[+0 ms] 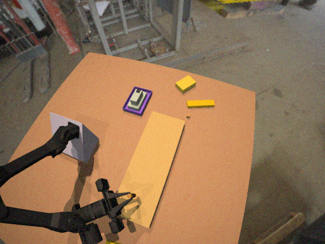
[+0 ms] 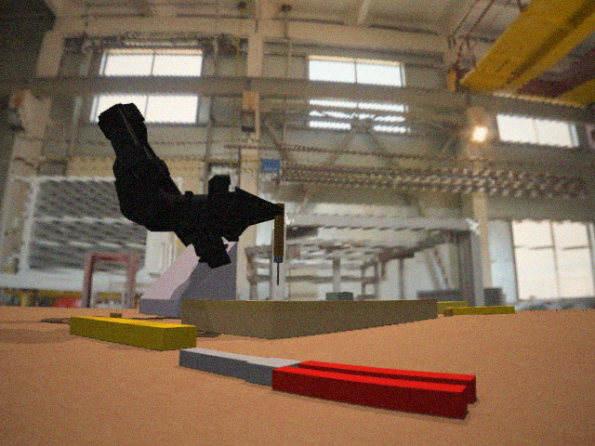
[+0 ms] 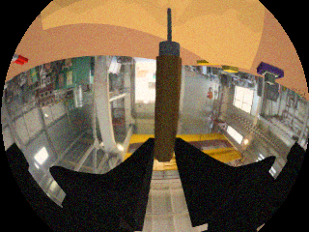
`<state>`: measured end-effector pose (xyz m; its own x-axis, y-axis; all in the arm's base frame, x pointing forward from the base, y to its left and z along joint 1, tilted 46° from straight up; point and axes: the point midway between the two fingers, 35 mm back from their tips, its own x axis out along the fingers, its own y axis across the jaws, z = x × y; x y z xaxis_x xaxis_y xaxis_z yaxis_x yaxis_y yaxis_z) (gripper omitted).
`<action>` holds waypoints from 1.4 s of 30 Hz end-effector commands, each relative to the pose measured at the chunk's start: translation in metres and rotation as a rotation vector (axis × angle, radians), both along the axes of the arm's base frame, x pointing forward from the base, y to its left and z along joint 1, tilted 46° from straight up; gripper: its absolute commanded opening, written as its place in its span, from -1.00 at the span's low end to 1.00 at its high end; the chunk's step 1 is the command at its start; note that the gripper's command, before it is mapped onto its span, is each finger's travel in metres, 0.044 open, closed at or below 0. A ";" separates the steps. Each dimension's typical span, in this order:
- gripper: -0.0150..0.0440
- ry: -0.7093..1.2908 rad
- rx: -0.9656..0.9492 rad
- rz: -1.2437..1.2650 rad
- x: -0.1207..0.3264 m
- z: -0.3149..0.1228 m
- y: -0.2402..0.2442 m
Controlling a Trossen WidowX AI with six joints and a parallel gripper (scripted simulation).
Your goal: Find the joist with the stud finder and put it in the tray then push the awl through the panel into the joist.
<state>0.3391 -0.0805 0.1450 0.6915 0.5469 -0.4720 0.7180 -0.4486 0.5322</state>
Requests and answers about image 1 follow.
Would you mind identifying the light orange panel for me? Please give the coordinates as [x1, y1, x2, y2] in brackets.
[117, 111, 185, 228]

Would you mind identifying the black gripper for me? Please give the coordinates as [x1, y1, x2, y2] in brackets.
[87, 178, 133, 234]

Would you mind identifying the purple rectangular tray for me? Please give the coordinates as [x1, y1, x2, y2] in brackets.
[122, 86, 152, 116]

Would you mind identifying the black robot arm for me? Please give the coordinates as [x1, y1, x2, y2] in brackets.
[0, 122, 103, 244]

